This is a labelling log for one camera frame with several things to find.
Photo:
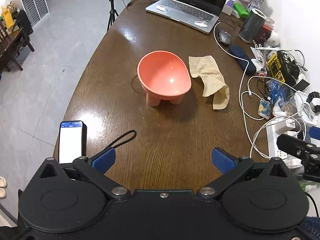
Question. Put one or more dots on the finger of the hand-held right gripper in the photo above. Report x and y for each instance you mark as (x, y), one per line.
(315, 133)
(295, 145)

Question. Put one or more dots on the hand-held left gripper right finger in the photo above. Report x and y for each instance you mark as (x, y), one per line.
(222, 161)

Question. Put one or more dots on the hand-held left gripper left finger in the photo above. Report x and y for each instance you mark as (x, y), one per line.
(105, 159)

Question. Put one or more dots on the brown paper towel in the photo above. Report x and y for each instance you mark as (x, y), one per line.
(207, 73)

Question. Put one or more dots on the pink footed bowl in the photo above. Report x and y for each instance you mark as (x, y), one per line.
(163, 73)

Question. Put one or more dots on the white charger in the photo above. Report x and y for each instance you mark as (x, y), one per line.
(287, 125)

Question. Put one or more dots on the white power strip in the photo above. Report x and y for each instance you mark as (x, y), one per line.
(273, 142)

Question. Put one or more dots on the black wrist watch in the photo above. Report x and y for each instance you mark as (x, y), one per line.
(314, 100)

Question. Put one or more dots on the black smartphone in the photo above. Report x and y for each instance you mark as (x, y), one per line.
(71, 142)

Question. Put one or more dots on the green bottle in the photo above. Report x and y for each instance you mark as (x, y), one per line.
(306, 186)

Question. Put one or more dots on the small blue yellow packet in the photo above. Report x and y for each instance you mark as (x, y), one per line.
(264, 108)

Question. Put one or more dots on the flat black card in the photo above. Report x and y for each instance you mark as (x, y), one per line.
(302, 85)

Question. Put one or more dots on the black electronic device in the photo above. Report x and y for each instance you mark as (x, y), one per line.
(290, 66)

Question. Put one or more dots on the yellow and black box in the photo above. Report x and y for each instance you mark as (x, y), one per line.
(275, 67)

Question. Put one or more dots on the dark blue clothing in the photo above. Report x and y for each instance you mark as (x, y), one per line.
(312, 230)

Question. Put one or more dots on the dark blue pouch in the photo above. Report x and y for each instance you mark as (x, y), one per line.
(242, 58)

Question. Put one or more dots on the white round device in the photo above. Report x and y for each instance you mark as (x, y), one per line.
(274, 38)

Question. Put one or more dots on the pair of pale slippers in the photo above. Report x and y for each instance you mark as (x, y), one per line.
(2, 187)

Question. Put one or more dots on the grey computer mouse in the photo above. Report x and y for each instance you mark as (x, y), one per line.
(223, 37)

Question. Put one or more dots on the grey cylinder appliance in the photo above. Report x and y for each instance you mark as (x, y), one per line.
(251, 26)

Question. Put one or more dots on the dark wooden chair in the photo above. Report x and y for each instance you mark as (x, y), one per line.
(10, 45)

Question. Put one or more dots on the white tissue box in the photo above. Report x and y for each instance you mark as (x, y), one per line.
(227, 8)

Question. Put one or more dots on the black tripod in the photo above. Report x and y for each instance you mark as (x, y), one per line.
(111, 5)

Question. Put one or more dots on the silver laptop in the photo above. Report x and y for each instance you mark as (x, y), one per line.
(185, 7)

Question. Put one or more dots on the black suitcase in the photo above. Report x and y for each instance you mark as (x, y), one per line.
(23, 21)

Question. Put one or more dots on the yellow bag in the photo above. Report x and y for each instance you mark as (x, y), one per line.
(7, 17)

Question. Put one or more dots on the white drawer cabinet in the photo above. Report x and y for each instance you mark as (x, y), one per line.
(32, 2)

